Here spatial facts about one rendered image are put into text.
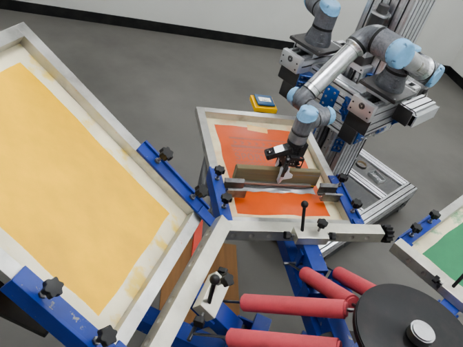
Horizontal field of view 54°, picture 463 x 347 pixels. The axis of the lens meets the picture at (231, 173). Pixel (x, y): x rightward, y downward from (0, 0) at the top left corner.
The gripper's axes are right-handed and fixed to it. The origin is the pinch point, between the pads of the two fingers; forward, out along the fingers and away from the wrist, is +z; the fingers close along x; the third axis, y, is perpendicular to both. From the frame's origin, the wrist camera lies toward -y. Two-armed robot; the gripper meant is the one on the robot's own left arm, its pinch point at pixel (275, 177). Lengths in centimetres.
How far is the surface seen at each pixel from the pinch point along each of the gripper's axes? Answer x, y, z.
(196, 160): 133, 5, 99
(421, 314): -87, 4, -31
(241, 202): -11.0, -16.6, 5.4
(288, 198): -7.9, 5.1, 4.7
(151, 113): 193, -27, 99
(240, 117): 48.1, -4.9, 2.3
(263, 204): -11.8, -7.1, 5.1
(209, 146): 20.1, -25.9, 1.6
